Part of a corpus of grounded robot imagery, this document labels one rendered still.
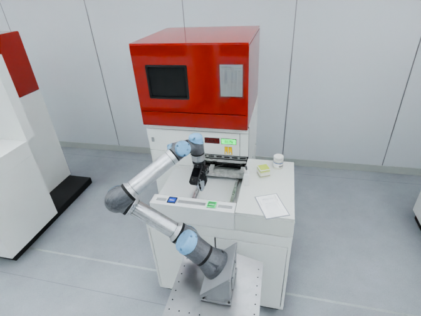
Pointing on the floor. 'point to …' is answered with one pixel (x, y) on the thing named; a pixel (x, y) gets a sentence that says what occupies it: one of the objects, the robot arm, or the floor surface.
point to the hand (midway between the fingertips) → (200, 190)
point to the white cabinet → (175, 260)
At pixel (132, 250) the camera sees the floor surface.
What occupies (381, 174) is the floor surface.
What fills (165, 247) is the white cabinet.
